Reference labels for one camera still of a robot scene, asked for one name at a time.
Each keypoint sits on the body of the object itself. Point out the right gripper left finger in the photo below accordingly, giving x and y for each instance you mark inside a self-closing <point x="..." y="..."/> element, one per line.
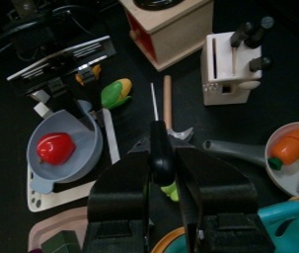
<point x="119" y="204"/>

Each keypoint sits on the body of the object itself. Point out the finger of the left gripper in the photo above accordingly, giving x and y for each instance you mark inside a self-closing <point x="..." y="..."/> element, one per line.
<point x="66" y="105"/>
<point x="79" y="102"/>

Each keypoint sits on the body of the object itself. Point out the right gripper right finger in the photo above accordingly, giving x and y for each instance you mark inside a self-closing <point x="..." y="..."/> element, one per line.
<point x="219" y="210"/>

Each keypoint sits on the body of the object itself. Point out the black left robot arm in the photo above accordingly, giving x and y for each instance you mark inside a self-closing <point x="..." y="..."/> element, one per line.
<point x="32" y="46"/>

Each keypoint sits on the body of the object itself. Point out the small white picture cube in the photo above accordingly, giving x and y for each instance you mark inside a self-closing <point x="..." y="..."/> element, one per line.
<point x="43" y="110"/>
<point x="39" y="95"/>

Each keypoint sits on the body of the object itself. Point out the orange yellow toy vegetable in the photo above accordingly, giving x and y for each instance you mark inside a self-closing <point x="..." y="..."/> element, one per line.
<point x="95" y="70"/>

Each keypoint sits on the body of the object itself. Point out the green yellow toy corn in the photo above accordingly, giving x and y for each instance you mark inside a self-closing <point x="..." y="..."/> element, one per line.
<point x="116" y="92"/>

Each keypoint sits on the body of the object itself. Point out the green toy fruit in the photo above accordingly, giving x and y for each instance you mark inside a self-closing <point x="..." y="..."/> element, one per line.
<point x="171" y="193"/>

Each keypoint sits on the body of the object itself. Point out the pink plastic tray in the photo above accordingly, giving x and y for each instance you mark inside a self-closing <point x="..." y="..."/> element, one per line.
<point x="55" y="220"/>

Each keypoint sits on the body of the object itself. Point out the grey toy pot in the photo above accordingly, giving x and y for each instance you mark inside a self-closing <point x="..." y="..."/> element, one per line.
<point x="83" y="154"/>

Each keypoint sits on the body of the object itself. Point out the teal basket orange rim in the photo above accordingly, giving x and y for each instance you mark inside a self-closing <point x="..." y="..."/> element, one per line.
<point x="287" y="227"/>

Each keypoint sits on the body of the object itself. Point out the dark green toy block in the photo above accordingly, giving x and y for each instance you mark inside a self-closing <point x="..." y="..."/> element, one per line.
<point x="62" y="242"/>

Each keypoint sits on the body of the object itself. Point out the grey toy frying pan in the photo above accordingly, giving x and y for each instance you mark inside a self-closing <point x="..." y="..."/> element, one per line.
<point x="239" y="150"/>

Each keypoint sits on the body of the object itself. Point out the orange toy carrot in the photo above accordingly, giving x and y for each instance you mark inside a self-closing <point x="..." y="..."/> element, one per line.
<point x="291" y="145"/>

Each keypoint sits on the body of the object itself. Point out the wooden box with red side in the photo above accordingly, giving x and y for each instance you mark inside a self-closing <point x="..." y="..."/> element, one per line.
<point x="178" y="33"/>

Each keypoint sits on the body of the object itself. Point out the black round disc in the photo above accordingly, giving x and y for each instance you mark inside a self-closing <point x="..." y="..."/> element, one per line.
<point x="158" y="4"/>

